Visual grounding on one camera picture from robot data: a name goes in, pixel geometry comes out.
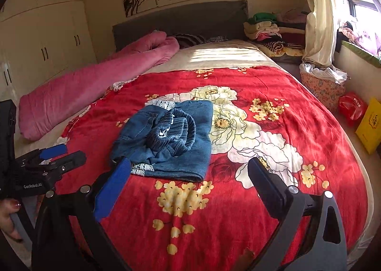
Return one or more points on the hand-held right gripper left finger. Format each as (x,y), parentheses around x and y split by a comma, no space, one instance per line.
(114,187)

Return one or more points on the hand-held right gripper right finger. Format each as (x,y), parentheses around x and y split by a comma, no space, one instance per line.
(268,187)

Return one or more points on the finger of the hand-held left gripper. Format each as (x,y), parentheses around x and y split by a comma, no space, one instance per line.
(53,151)
(71,160)

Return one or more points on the blue denim pants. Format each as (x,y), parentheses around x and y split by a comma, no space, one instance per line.
(196,128)

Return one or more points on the person's left hand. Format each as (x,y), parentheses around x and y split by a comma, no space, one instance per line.
(7,217)

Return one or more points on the red floral blanket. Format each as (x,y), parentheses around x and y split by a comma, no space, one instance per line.
(327,146)

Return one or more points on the pink quilt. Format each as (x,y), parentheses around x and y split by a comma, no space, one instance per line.
(89,86)

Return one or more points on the floral basket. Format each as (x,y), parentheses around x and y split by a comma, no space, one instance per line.
(323,90)

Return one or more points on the red plastic bag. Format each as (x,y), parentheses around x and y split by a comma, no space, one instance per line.
(352,108)

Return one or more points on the yellow paper bag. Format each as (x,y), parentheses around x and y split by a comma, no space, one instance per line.
(370,128)

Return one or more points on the white plastic bag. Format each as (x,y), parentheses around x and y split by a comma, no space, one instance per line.
(324,71)

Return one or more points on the cream wardrobe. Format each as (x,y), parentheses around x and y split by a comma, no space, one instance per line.
(44,20)

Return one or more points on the pile of folded clothes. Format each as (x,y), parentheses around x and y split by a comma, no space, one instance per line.
(268,32)

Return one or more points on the dark patterned pillow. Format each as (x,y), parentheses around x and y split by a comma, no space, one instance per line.
(217,39)

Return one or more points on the green windowsill mat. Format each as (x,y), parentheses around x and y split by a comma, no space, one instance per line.
(357,51)

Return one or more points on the striped pillow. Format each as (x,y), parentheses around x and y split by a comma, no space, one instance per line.
(190,40)

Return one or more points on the cream curtain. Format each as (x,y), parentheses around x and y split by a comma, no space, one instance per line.
(318,20)

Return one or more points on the grey headboard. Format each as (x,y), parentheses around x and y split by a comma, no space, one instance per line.
(178,20)

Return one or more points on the pink floral cloth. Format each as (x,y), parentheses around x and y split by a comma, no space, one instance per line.
(358,34)

